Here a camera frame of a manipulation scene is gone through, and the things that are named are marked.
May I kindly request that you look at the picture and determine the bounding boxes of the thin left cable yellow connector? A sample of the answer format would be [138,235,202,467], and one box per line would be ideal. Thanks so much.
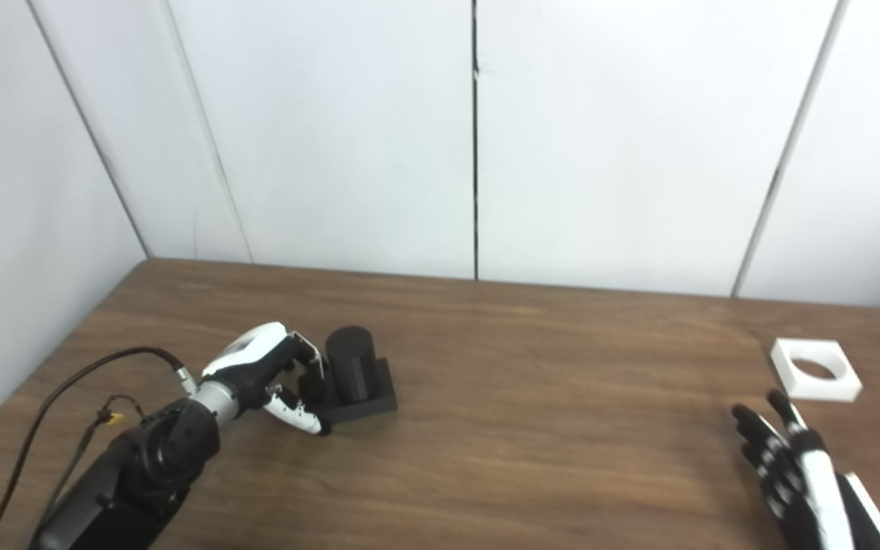
[43,395,147,528]

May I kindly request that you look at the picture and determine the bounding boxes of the black peg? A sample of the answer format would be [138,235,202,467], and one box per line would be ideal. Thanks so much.
[299,326,398,426]

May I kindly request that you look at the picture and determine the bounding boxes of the thick black left wrist cable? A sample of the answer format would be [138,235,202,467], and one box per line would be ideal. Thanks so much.
[0,348,198,550]

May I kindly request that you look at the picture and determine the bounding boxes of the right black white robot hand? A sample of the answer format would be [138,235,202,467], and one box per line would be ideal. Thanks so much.
[731,390,880,550]

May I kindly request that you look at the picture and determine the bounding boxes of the white square piece with hole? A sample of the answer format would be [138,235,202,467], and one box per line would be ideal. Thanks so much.
[770,338,863,403]

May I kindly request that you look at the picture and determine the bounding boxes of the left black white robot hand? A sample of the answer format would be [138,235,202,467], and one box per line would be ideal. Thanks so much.
[199,322,332,436]

